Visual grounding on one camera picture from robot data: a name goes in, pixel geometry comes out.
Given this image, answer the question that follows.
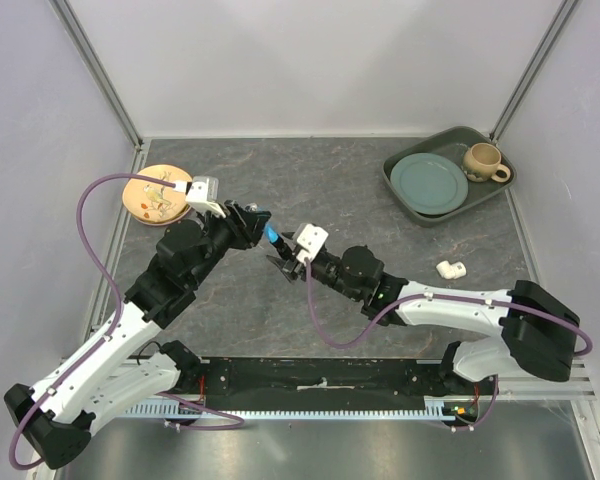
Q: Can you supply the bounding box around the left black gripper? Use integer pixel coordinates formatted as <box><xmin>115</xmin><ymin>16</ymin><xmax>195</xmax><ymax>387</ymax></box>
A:
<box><xmin>188</xmin><ymin>200</ymin><xmax>271</xmax><ymax>287</ymax></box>

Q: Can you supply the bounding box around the black cylindrical adapter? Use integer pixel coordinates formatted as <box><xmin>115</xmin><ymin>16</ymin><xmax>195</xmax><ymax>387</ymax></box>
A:
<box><xmin>273</xmin><ymin>238</ymin><xmax>287</xmax><ymax>253</ymax></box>

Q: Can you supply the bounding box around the blue water faucet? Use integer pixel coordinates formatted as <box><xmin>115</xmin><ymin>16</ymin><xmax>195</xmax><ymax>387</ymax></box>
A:
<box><xmin>246</xmin><ymin>203</ymin><xmax>279</xmax><ymax>244</ymax></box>

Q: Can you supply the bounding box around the white pvc elbow right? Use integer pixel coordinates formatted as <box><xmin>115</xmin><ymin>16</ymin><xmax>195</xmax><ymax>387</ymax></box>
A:
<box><xmin>436</xmin><ymin>260</ymin><xmax>467</xmax><ymax>280</ymax></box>

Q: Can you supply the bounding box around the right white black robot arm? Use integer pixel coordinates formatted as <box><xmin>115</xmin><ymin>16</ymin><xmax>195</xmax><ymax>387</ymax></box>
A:
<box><xmin>265</xmin><ymin>224</ymin><xmax>583</xmax><ymax>394</ymax></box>

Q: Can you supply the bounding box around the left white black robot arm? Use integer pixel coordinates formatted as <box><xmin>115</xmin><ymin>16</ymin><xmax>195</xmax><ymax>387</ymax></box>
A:
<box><xmin>4</xmin><ymin>201</ymin><xmax>271</xmax><ymax>469</ymax></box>

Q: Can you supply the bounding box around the orange bird pattern plate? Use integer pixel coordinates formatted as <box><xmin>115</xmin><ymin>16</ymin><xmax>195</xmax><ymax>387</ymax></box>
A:
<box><xmin>122</xmin><ymin>165</ymin><xmax>192</xmax><ymax>225</ymax></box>

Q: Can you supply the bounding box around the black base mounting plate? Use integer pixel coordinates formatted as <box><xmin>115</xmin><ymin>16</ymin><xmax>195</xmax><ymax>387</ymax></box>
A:
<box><xmin>171</xmin><ymin>357</ymin><xmax>455</xmax><ymax>413</ymax></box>

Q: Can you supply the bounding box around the teal round plate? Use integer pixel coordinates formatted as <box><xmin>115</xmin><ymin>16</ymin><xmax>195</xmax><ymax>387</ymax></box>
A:
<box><xmin>389</xmin><ymin>153</ymin><xmax>469</xmax><ymax>215</ymax></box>

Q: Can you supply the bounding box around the dark green rectangular tray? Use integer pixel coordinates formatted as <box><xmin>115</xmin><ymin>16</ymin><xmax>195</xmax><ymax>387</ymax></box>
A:
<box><xmin>382</xmin><ymin>126</ymin><xmax>516</xmax><ymax>228</ymax></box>

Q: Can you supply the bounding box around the beige ceramic mug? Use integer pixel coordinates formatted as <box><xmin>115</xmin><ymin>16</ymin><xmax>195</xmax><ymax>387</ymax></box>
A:
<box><xmin>462</xmin><ymin>143</ymin><xmax>512</xmax><ymax>183</ymax></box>

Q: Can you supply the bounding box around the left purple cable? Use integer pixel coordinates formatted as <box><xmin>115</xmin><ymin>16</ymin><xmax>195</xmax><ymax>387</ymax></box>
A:
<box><xmin>10</xmin><ymin>173</ymin><xmax>246</xmax><ymax>470</ymax></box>

